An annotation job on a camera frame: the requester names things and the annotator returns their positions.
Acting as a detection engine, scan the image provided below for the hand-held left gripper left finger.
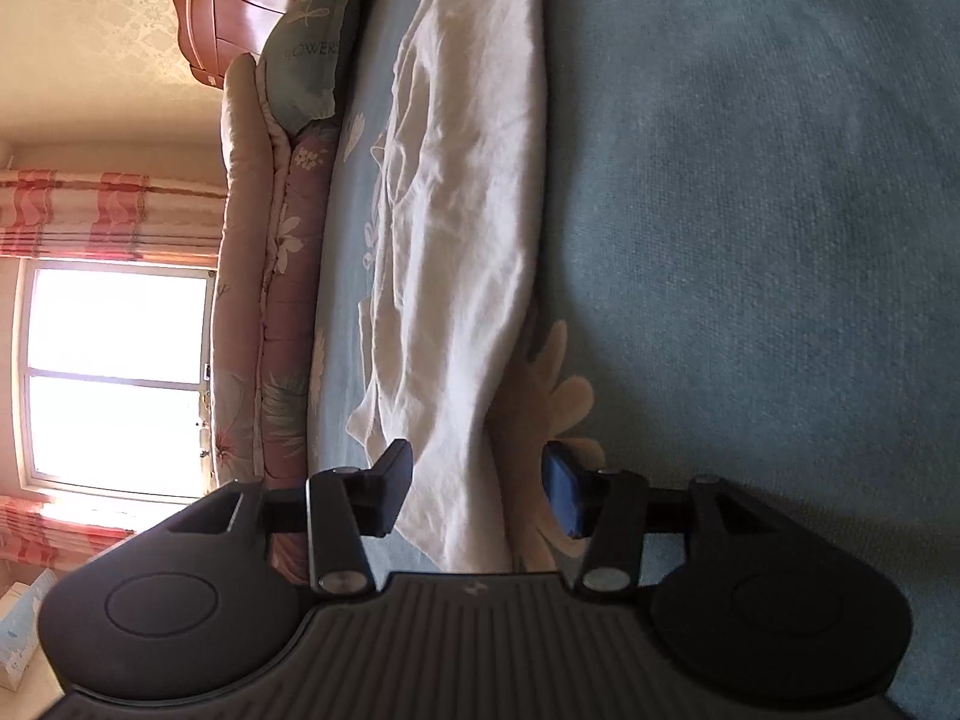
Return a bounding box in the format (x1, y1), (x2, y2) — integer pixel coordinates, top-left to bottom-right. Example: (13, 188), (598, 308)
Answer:
(169, 439), (415, 599)

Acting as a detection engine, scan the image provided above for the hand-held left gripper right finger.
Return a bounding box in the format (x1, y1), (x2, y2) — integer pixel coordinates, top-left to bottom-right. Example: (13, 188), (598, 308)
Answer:
(541, 441), (758, 593)

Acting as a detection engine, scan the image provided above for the white printed long-sleeve shirt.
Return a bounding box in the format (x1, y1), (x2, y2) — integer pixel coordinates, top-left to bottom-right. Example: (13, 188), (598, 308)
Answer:
(346, 0), (548, 575)

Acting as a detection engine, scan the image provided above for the pink floral quilt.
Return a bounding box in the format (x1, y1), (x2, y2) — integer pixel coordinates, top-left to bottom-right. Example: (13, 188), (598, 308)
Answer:
(206, 52), (342, 586)

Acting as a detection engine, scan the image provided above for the blue floral bed sheet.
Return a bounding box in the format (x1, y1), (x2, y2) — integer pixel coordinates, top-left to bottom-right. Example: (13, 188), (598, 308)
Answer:
(304, 0), (960, 698)

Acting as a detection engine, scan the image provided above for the bright window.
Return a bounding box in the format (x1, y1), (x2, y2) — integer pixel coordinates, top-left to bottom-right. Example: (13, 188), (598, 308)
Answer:
(19, 259), (218, 505)

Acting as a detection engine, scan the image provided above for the pink striped curtain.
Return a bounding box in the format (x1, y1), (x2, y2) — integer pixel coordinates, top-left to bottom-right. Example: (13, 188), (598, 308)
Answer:
(0, 169), (230, 267)
(0, 491), (143, 565)

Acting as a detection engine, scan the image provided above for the light blue tissue box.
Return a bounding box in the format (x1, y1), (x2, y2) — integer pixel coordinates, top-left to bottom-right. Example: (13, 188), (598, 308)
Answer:
(0, 568), (61, 691)

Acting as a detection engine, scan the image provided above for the teal printed pillow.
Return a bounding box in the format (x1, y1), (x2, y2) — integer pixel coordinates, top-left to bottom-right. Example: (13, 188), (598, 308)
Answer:
(256, 0), (362, 132)

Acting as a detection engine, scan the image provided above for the wooden headboard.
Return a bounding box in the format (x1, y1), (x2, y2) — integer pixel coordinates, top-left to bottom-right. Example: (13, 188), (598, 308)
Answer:
(152, 0), (398, 89)

